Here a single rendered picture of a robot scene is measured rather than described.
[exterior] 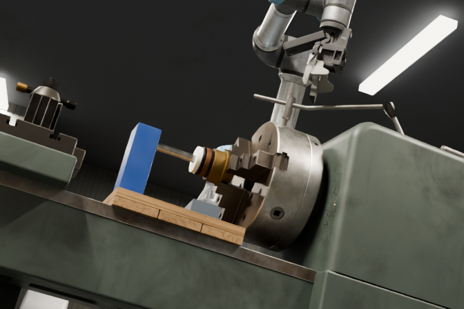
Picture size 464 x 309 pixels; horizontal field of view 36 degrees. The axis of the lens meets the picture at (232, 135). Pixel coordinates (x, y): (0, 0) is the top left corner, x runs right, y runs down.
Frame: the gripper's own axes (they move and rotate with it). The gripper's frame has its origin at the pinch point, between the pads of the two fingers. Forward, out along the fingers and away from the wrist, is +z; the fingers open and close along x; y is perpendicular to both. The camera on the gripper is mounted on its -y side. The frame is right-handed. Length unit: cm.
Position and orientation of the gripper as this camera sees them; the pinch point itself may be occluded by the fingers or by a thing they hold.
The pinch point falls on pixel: (306, 94)
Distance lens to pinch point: 187.2
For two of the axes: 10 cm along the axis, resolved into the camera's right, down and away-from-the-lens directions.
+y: 9.3, 2.2, -3.0
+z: -2.8, 9.4, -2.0
